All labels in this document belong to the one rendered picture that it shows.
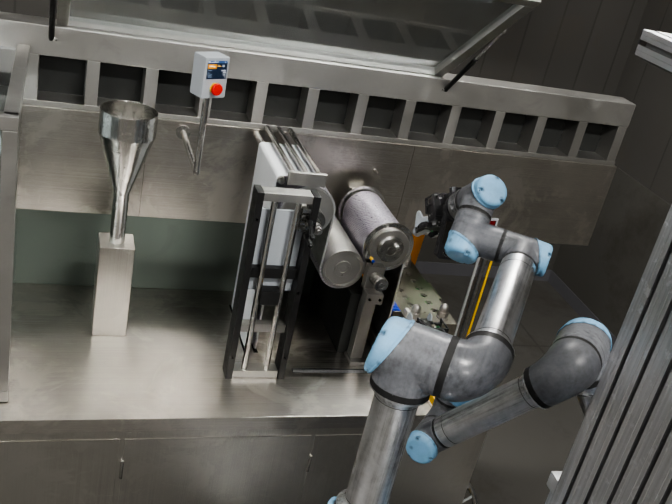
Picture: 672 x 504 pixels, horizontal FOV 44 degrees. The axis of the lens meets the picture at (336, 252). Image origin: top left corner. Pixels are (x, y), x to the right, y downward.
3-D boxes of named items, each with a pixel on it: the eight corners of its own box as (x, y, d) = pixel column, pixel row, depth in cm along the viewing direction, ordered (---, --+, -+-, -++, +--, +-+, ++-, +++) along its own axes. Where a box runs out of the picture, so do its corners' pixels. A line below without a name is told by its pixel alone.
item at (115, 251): (82, 340, 223) (98, 140, 198) (81, 313, 234) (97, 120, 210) (135, 341, 227) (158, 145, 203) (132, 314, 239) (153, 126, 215)
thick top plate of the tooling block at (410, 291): (403, 340, 243) (408, 322, 240) (362, 273, 276) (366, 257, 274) (452, 341, 248) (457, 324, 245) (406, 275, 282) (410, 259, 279)
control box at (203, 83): (204, 101, 195) (210, 59, 191) (188, 92, 199) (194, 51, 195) (228, 100, 200) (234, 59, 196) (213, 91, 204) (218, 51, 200)
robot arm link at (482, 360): (509, 390, 141) (559, 230, 177) (447, 368, 143) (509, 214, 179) (493, 433, 148) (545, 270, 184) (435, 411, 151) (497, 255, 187)
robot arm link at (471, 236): (492, 261, 174) (508, 216, 178) (441, 244, 177) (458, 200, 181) (489, 274, 182) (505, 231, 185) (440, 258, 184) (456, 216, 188)
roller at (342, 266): (318, 287, 230) (327, 249, 225) (297, 245, 252) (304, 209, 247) (359, 289, 234) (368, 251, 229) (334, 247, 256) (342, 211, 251)
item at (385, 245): (373, 256, 228) (388, 234, 226) (370, 252, 230) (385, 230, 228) (394, 266, 232) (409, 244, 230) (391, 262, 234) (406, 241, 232)
